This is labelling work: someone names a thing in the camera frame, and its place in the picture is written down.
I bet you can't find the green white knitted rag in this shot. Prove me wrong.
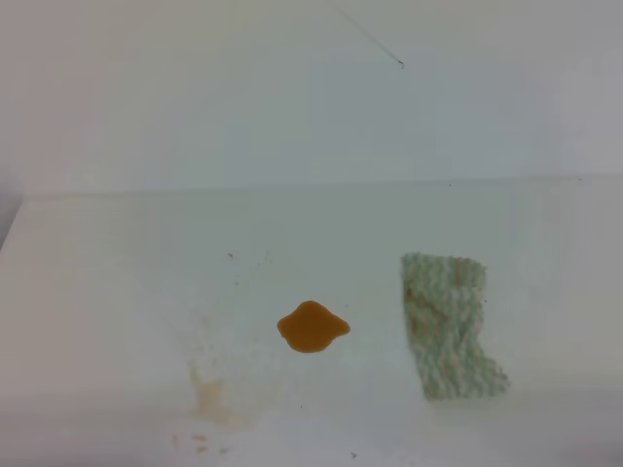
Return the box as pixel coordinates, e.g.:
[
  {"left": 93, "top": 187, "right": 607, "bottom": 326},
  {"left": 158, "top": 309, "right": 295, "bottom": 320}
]
[{"left": 400, "top": 253, "right": 510, "bottom": 402}]

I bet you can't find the brown coffee puddle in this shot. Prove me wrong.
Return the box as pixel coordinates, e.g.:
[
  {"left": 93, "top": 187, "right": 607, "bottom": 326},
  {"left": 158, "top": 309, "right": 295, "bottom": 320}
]
[{"left": 276, "top": 301, "right": 350, "bottom": 353}]

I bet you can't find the dried light coffee stain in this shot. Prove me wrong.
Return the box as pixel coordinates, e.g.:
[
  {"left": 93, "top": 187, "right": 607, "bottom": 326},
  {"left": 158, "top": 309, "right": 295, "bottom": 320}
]
[{"left": 187, "top": 360, "right": 252, "bottom": 430}]

